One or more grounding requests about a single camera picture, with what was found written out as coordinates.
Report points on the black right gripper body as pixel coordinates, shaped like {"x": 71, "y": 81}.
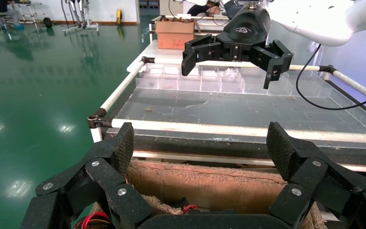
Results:
{"x": 246, "y": 31}

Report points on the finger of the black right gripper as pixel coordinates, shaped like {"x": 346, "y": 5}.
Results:
{"x": 276, "y": 60}
{"x": 200, "y": 50}

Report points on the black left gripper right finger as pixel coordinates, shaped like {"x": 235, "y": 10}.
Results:
{"x": 328, "y": 189}

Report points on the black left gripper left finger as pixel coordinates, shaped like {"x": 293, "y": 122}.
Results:
{"x": 75, "y": 196}

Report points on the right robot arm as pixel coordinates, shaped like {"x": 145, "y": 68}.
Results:
{"x": 322, "y": 19}

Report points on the closed brown cardboard box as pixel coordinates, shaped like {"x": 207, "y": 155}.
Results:
{"x": 175, "y": 34}

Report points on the clear acrylic divider organizer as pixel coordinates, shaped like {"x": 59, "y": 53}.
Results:
{"x": 186, "y": 82}

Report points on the person in black shirt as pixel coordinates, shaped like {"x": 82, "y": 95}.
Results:
{"x": 198, "y": 9}

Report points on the yellow floor sign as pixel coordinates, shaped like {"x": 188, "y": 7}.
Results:
{"x": 119, "y": 16}

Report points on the white equipment stand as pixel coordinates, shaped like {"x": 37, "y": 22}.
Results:
{"x": 82, "y": 27}

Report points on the worn cardboard box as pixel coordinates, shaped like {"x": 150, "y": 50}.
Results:
{"x": 202, "y": 186}

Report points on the black wheel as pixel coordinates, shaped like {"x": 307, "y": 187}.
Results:
{"x": 47, "y": 22}

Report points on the white metal rack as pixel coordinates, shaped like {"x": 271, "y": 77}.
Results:
{"x": 31, "y": 12}

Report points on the seated person grey trousers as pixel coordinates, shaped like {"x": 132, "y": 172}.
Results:
{"x": 3, "y": 8}

